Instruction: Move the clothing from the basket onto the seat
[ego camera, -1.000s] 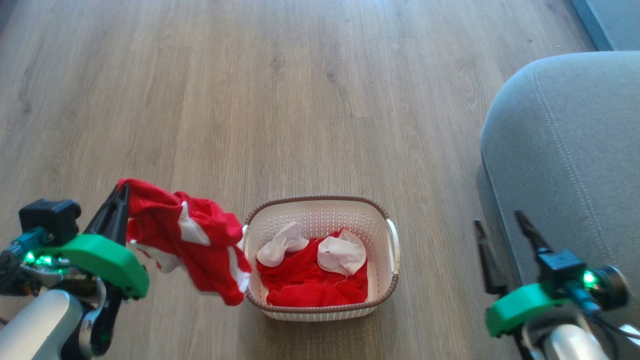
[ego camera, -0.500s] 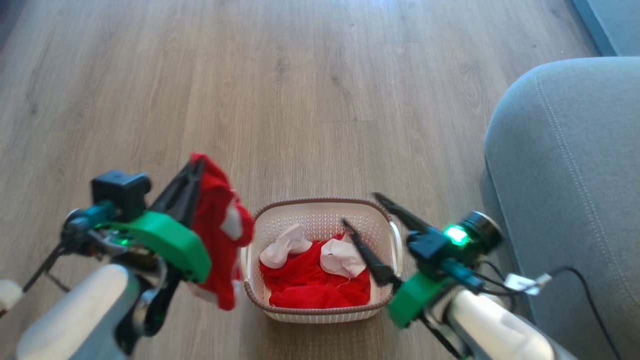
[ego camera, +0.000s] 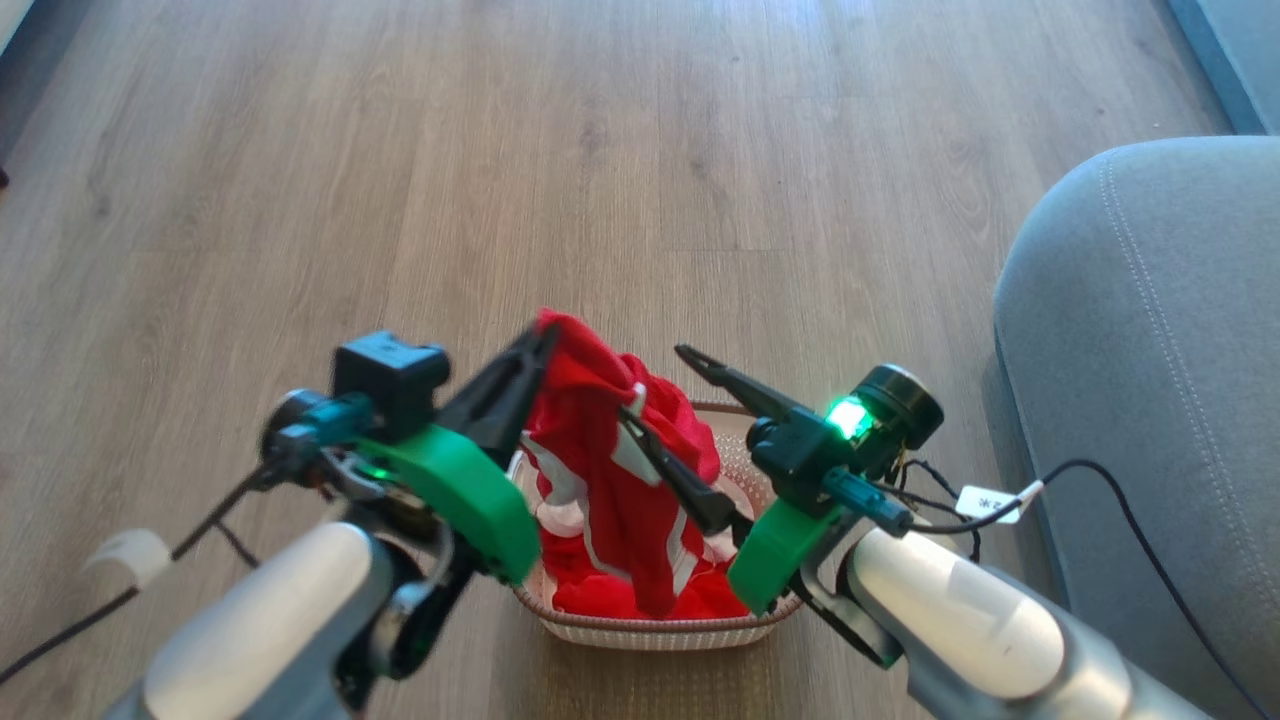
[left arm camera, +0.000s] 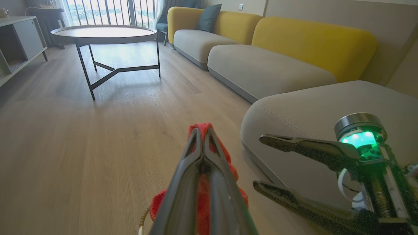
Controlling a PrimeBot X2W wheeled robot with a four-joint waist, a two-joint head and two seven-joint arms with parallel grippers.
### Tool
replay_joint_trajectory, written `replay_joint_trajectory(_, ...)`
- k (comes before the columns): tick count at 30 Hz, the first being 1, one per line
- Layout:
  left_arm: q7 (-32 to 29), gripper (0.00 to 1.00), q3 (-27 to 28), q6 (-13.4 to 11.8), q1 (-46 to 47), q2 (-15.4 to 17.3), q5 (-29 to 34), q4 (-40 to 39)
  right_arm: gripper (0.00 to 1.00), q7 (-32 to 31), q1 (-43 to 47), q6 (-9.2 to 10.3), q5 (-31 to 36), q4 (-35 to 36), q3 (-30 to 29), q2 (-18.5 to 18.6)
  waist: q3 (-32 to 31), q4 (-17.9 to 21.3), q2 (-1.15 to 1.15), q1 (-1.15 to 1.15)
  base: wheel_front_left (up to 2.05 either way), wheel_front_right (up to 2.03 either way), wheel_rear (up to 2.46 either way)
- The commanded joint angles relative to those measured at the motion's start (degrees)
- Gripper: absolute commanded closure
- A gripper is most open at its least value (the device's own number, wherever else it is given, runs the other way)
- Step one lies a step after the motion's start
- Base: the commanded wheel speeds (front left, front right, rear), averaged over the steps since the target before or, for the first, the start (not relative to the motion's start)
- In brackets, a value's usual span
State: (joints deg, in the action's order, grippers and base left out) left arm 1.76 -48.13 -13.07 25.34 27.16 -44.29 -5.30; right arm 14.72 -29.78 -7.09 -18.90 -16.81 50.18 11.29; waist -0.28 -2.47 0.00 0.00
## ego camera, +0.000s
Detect white cable tag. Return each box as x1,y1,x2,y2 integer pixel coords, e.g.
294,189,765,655
955,485,1023,526

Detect grey fabric sofa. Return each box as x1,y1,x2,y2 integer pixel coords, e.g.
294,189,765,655
993,135,1280,720

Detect blue grey furniture panel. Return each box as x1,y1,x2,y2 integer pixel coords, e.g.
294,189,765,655
1165,0,1280,136

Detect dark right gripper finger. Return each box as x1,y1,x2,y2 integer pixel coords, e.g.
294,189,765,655
620,407,739,535
675,345,801,422

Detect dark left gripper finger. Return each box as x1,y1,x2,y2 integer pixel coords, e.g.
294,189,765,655
435,322,558,469

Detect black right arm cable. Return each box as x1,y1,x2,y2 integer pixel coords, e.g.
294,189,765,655
900,458,1273,720

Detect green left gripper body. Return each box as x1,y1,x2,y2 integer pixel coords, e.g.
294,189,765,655
355,425,541,586

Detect white basket with brown rim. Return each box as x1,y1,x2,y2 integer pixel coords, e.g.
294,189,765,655
508,400,806,651

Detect red garment with white stripes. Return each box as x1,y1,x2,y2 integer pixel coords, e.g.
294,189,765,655
520,308,751,621

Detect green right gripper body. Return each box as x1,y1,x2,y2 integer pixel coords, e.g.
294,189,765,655
728,365,944,613

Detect white tape flag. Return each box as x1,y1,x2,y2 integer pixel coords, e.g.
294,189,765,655
85,528,173,589

